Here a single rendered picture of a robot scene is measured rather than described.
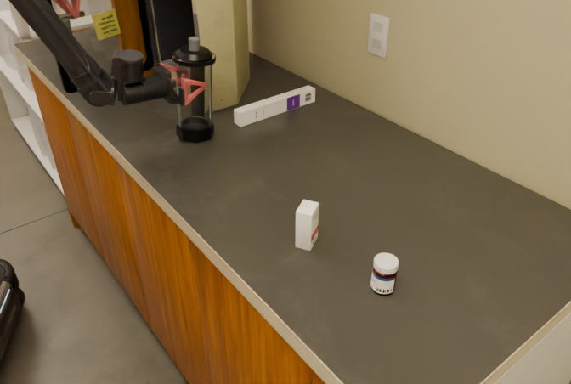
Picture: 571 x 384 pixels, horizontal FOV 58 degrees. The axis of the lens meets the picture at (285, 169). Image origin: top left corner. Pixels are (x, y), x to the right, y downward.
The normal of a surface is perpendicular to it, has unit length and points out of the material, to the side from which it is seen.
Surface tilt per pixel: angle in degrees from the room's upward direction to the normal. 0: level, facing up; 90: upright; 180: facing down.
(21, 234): 0
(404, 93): 90
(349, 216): 0
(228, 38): 90
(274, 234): 0
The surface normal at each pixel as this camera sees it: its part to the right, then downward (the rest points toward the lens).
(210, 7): 0.61, 0.43
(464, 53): -0.79, 0.33
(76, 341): 0.00, -0.84
